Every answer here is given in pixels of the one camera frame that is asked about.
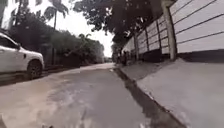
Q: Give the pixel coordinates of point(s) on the white slatted wall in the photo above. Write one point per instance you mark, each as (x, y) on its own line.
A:
(196, 26)

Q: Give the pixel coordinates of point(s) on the dark roadside gutter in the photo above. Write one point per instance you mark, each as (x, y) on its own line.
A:
(146, 101)

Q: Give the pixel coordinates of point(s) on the large overhanging tree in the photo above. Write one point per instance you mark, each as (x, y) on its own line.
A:
(113, 16)

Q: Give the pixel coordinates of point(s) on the row of trees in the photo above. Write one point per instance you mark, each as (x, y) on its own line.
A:
(66, 46)

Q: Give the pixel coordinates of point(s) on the white car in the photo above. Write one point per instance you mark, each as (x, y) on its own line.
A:
(16, 58)

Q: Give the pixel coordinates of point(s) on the grey concrete pavement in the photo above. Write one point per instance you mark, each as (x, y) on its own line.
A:
(186, 90)

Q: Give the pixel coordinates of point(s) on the grey concrete road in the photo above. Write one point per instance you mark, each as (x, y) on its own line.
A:
(90, 96)

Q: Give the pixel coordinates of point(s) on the palm tree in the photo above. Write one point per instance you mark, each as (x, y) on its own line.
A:
(56, 13)

